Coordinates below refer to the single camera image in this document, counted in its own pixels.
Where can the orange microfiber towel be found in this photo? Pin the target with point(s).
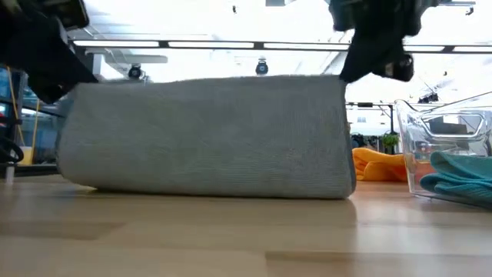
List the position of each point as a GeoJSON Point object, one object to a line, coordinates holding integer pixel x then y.
{"type": "Point", "coordinates": [376, 165]}

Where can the gray microfiber towel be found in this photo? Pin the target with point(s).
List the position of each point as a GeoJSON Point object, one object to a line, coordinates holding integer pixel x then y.
{"type": "Point", "coordinates": [207, 138]}

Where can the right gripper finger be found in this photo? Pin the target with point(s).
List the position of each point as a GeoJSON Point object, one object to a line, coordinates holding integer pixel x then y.
{"type": "Point", "coordinates": [396, 67]}
{"type": "Point", "coordinates": [361, 57]}

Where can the black ceiling spotlight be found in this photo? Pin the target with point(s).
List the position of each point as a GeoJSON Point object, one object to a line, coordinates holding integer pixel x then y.
{"type": "Point", "coordinates": [135, 72]}
{"type": "Point", "coordinates": [428, 98]}
{"type": "Point", "coordinates": [261, 68]}

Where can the pale yellow cup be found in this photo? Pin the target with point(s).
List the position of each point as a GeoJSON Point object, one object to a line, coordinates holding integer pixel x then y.
{"type": "Point", "coordinates": [25, 155]}

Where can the clear plastic bin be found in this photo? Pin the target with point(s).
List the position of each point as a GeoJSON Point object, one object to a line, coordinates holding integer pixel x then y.
{"type": "Point", "coordinates": [442, 127]}

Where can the teal microfiber towel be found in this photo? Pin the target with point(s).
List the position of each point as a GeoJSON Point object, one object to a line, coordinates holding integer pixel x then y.
{"type": "Point", "coordinates": [461, 177]}

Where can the dark framed window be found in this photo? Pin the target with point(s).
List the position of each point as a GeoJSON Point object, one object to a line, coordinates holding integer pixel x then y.
{"type": "Point", "coordinates": [42, 131]}

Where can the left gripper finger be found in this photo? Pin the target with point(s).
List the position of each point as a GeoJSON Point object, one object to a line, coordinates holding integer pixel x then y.
{"type": "Point", "coordinates": [61, 82]}

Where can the long ceiling light strip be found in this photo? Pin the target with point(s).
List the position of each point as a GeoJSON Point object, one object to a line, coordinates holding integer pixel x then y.
{"type": "Point", "coordinates": [211, 44]}

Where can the leafy green office plant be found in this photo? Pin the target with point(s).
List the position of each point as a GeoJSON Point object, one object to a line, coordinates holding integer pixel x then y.
{"type": "Point", "coordinates": [390, 140]}

